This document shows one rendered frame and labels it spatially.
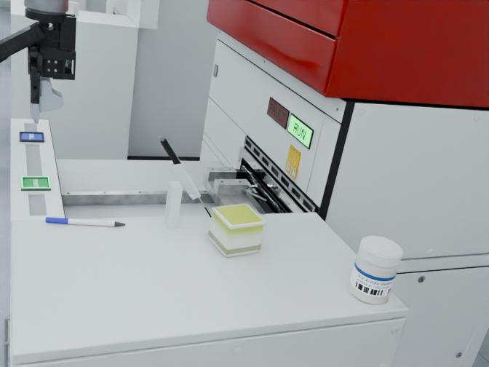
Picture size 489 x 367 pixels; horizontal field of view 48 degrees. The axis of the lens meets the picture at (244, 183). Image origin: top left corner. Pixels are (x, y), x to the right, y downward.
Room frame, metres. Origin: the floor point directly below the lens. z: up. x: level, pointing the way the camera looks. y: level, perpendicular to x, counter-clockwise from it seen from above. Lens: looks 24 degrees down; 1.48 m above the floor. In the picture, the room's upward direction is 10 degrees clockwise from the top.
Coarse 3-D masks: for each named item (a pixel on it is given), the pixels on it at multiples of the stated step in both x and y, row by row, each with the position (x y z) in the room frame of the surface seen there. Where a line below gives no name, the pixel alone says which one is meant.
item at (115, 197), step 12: (72, 192) 1.20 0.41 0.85; (84, 192) 1.21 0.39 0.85; (96, 192) 1.22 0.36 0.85; (108, 192) 1.24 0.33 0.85; (120, 192) 1.25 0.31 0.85; (132, 192) 1.26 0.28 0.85; (144, 192) 1.27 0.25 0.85; (156, 192) 1.29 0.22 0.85; (204, 192) 1.34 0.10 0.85; (72, 204) 1.19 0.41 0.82; (84, 204) 1.20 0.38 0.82; (96, 204) 1.21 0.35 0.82; (108, 204) 1.23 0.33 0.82; (120, 204) 1.24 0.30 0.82; (132, 204) 1.25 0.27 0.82; (144, 204) 1.26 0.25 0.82
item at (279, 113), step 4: (272, 100) 1.39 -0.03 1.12; (272, 104) 1.38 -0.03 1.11; (276, 104) 1.37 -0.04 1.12; (268, 108) 1.40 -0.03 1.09; (272, 108) 1.38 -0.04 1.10; (276, 108) 1.36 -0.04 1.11; (280, 108) 1.34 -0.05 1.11; (268, 112) 1.40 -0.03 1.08; (272, 112) 1.38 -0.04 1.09; (276, 112) 1.36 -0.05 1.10; (280, 112) 1.34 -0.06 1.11; (284, 112) 1.32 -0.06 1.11; (272, 116) 1.37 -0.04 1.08; (276, 116) 1.35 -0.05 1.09; (280, 116) 1.33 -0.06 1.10; (284, 116) 1.32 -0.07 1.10; (280, 120) 1.33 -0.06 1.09; (284, 120) 1.31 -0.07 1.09; (284, 124) 1.31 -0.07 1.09
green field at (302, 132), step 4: (292, 116) 1.28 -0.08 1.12; (292, 120) 1.28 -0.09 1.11; (296, 120) 1.26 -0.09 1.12; (292, 124) 1.27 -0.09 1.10; (296, 124) 1.25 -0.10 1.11; (300, 124) 1.24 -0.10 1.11; (288, 128) 1.28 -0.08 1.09; (292, 128) 1.27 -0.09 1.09; (296, 128) 1.25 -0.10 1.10; (300, 128) 1.23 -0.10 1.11; (304, 128) 1.22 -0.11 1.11; (308, 128) 1.20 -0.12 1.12; (292, 132) 1.26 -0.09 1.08; (296, 132) 1.25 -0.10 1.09; (300, 132) 1.23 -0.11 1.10; (304, 132) 1.21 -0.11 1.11; (308, 132) 1.20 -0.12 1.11; (296, 136) 1.24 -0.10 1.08; (300, 136) 1.23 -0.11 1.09; (304, 136) 1.21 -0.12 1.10; (308, 136) 1.20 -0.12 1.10; (300, 140) 1.22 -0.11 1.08; (304, 140) 1.21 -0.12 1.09; (308, 140) 1.19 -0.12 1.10; (308, 144) 1.19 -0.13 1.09
